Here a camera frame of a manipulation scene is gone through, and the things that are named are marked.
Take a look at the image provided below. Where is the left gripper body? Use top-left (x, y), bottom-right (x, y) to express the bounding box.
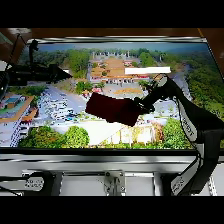
top-left (45, 63), bottom-right (66, 85)

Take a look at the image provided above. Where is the dark red garment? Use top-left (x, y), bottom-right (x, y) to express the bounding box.
top-left (84, 91), bottom-right (143, 128)

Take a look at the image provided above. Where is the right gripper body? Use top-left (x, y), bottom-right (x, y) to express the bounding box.
top-left (134, 94), bottom-right (156, 116)

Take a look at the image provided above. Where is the silver frame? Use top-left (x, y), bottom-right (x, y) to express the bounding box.
top-left (0, 148), bottom-right (224, 197)

